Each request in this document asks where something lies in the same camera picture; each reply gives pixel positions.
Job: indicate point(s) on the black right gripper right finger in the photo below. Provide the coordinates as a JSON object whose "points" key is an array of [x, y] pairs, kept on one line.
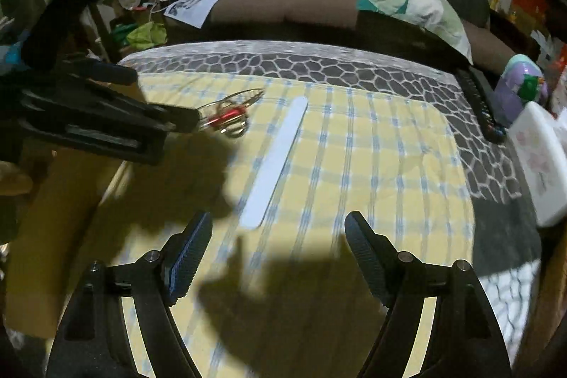
{"points": [[465, 340]]}

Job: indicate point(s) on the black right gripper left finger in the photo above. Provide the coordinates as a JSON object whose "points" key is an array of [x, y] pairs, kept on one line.
{"points": [[92, 339]]}

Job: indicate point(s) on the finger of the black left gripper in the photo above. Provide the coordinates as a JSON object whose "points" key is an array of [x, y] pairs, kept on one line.
{"points": [[89, 68], [99, 109]]}

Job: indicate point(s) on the gold hair comb clip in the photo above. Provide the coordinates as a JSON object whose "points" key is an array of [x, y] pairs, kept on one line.
{"points": [[229, 115]]}

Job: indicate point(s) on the white nail file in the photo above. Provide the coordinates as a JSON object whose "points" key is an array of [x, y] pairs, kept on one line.
{"points": [[272, 165]]}

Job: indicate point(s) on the grey stone pattern tablecloth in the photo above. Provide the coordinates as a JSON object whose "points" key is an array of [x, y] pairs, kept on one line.
{"points": [[507, 249]]}

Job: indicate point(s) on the white printed paper sheet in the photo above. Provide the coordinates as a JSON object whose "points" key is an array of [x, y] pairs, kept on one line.
{"points": [[190, 12]]}

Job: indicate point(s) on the brown cardboard box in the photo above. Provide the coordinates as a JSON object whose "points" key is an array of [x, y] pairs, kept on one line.
{"points": [[52, 218]]}

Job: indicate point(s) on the yellow plaid cloth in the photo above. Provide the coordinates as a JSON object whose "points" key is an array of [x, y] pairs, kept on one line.
{"points": [[287, 299]]}

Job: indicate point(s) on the black remote control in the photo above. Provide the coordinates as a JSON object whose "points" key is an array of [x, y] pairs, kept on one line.
{"points": [[482, 99]]}

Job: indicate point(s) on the white tissue dispenser box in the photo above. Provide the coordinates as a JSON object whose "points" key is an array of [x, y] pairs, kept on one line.
{"points": [[539, 142]]}

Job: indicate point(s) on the purple round container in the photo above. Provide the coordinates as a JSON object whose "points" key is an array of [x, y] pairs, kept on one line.
{"points": [[521, 82]]}

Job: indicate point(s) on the green white pillow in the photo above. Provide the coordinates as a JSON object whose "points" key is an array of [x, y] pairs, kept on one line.
{"points": [[436, 16]]}

